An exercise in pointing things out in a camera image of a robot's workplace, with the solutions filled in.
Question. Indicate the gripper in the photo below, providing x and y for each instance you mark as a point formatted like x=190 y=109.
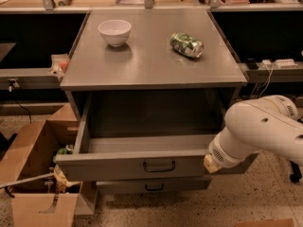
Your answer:
x=220 y=155

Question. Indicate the grey top drawer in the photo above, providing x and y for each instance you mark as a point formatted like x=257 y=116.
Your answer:
x=119 y=131

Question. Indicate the grey drawer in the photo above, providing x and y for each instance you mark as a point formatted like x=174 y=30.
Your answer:
x=119 y=131
x=153 y=185

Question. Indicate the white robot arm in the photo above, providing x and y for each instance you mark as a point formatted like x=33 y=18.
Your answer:
x=268 y=123

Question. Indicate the grey lower drawer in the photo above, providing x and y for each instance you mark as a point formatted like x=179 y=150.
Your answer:
x=153 y=185

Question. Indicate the grey metal drawer cabinet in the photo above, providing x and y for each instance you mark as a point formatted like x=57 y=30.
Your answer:
x=147 y=60

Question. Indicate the black rod stand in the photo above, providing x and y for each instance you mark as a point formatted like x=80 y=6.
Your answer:
x=296 y=176

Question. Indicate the white power strip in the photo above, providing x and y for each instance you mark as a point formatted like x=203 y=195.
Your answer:
x=286 y=63

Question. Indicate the green soda can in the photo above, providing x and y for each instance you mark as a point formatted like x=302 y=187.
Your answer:
x=187 y=45

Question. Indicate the green packet in box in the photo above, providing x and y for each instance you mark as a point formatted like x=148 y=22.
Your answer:
x=68 y=149

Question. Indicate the grey metal stick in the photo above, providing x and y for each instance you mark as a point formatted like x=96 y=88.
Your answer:
x=27 y=180

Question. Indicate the white ceramic bowl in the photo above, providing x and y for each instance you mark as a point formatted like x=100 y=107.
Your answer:
x=115 y=32

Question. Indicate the open cardboard box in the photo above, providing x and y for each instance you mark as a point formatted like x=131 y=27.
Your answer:
x=35 y=204

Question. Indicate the small tray with orange ball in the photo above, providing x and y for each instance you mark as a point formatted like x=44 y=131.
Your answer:
x=59 y=64

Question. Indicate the black top drawer handle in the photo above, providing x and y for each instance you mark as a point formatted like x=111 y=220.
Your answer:
x=159 y=168

